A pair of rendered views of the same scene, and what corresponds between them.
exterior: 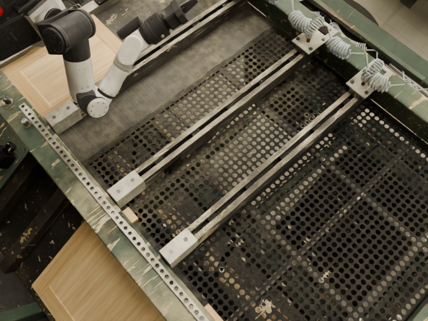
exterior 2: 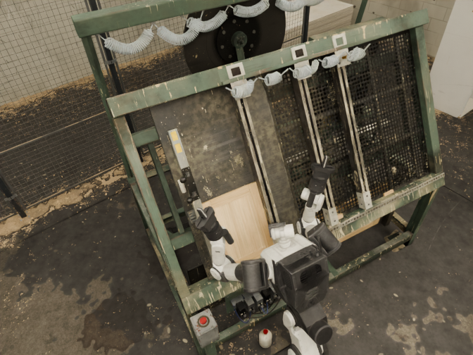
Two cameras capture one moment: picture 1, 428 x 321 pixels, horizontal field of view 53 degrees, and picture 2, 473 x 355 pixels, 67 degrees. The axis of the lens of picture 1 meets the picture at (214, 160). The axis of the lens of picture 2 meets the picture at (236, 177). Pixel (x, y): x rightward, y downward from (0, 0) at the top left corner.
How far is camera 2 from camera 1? 2.30 m
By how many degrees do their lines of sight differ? 50
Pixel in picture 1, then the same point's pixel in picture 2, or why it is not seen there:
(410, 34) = not seen: outside the picture
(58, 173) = not seen: hidden behind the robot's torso
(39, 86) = (248, 251)
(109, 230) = (346, 229)
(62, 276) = not seen: hidden behind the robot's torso
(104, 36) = (225, 201)
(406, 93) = (357, 36)
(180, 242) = (367, 198)
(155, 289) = (375, 215)
